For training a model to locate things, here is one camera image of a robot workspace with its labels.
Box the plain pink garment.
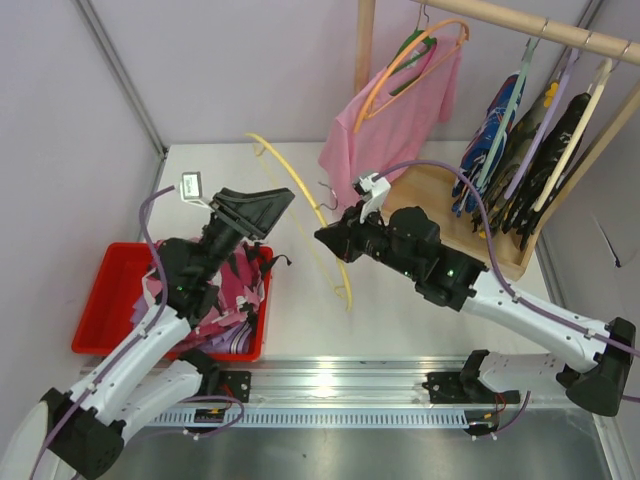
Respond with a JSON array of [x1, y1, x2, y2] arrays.
[[318, 36, 461, 209]]

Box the red plastic bin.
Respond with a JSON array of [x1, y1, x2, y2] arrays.
[[71, 243, 271, 362]]

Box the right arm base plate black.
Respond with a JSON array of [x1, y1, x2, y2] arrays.
[[421, 371, 521, 405]]

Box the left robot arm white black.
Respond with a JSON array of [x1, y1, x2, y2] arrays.
[[40, 188, 295, 479]]

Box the purple hanger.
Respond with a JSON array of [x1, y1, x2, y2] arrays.
[[503, 48, 580, 200]]

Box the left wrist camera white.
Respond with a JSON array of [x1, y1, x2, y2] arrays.
[[179, 171, 210, 209]]

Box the purple folded garment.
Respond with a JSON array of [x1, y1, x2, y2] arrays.
[[130, 294, 251, 356]]

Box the aluminium mounting rail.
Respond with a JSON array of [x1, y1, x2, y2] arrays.
[[79, 355, 617, 409]]

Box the blue patterned trousers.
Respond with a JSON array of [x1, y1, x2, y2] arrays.
[[459, 71, 519, 195]]

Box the wooden clothes rack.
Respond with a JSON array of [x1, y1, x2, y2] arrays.
[[352, 0, 640, 281]]

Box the pink camouflage trousers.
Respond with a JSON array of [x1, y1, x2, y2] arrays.
[[142, 239, 294, 351]]

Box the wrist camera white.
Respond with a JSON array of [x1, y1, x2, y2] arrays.
[[353, 172, 391, 224], [179, 171, 210, 209]]

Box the yellow hanger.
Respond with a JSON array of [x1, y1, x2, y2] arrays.
[[244, 132, 354, 312]]

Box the black patterned trousers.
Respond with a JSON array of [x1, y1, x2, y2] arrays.
[[502, 93, 591, 251]]

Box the olive camouflage trousers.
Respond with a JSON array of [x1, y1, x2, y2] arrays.
[[482, 80, 559, 236]]

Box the white slotted cable duct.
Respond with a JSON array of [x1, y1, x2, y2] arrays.
[[149, 407, 469, 429]]

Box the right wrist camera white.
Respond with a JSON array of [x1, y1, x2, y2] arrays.
[[353, 172, 391, 224]]

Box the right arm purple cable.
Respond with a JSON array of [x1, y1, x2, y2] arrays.
[[374, 159, 640, 401]]

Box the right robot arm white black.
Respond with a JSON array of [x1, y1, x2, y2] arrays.
[[314, 206, 638, 417]]

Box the cream hanger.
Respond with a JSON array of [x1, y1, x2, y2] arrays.
[[533, 58, 613, 212]]

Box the mint green hanger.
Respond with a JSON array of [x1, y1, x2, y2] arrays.
[[488, 37, 539, 165]]

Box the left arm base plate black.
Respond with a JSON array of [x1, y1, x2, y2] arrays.
[[214, 370, 252, 403]]

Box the orange hanger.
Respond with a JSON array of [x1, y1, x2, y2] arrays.
[[352, 18, 472, 134]]

